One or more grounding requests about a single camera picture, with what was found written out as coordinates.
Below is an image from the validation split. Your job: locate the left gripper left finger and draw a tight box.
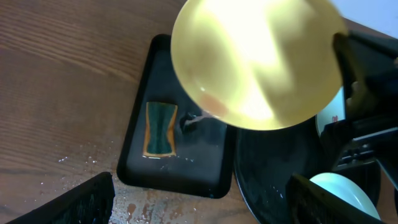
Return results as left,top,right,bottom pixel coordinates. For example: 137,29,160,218
7,172,115,224

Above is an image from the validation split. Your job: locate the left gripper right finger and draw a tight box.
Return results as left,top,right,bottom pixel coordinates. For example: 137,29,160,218
285,174,383,224

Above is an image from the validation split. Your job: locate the yellow plate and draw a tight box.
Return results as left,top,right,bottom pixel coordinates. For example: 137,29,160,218
170,0,348,131

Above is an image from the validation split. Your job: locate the light green plate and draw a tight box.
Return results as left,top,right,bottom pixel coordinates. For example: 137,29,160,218
315,87,345,136
310,172,381,220

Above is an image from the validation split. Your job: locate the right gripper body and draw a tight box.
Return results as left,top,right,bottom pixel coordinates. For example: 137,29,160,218
320,32,397,185

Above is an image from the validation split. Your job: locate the orange green sponge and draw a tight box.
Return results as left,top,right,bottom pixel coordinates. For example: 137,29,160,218
143,101,178,159

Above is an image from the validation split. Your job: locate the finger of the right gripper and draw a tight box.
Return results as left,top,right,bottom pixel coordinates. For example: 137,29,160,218
333,33,363,100

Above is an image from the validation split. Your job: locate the black rectangular tray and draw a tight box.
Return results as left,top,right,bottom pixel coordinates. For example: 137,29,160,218
116,34,236,198

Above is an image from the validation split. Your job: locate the black round tray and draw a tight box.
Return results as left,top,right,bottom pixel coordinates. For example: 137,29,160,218
234,118,381,223

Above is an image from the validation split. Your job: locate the light green front plate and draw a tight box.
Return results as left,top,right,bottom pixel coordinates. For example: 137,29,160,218
310,172,381,220

